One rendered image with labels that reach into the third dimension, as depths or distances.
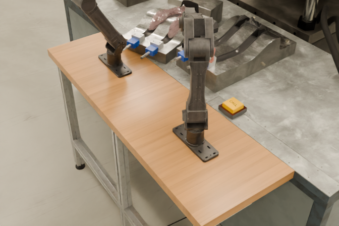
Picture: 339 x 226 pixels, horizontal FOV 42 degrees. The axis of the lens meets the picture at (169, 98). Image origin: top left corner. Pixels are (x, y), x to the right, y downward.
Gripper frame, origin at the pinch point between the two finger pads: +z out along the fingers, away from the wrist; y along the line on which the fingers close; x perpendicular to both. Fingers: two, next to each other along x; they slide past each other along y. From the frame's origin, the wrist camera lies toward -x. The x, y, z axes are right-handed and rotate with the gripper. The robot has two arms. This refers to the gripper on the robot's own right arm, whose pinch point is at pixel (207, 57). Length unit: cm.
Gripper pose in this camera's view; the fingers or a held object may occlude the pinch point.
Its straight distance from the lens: 184.0
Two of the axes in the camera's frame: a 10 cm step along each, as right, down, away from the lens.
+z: 4.3, 4.5, 7.9
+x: -6.7, 7.4, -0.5
